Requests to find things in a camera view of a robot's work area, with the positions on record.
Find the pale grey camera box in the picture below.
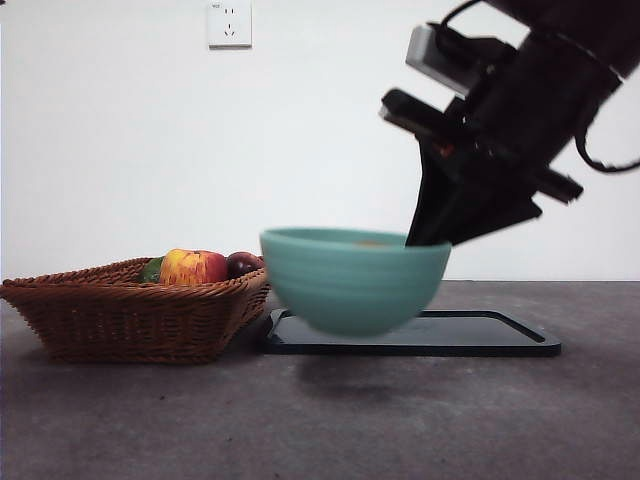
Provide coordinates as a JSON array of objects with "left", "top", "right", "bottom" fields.
[{"left": 405, "top": 23, "right": 482, "bottom": 96}]

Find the dark red plum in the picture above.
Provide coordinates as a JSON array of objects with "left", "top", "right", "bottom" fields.
[{"left": 225, "top": 251, "right": 266, "bottom": 282}]

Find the green fruit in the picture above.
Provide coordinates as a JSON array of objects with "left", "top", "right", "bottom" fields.
[{"left": 141, "top": 257, "right": 166, "bottom": 285}]

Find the teal ceramic bowl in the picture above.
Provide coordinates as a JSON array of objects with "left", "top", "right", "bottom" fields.
[{"left": 259, "top": 227, "right": 452, "bottom": 338}]

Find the white wall socket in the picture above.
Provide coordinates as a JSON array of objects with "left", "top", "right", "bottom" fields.
[{"left": 207, "top": 0, "right": 253, "bottom": 51}]

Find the brown wicker basket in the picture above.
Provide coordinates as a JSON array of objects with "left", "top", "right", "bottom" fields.
[{"left": 0, "top": 256, "right": 274, "bottom": 366}]

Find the dark rectangular tray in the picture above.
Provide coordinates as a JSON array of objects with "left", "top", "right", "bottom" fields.
[{"left": 263, "top": 308, "right": 562, "bottom": 358}]

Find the red yellow apple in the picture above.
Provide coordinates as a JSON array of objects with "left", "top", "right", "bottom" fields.
[{"left": 159, "top": 248, "right": 229, "bottom": 287}]

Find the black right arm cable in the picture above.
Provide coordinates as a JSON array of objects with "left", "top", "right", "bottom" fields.
[{"left": 573, "top": 114, "right": 640, "bottom": 175}]

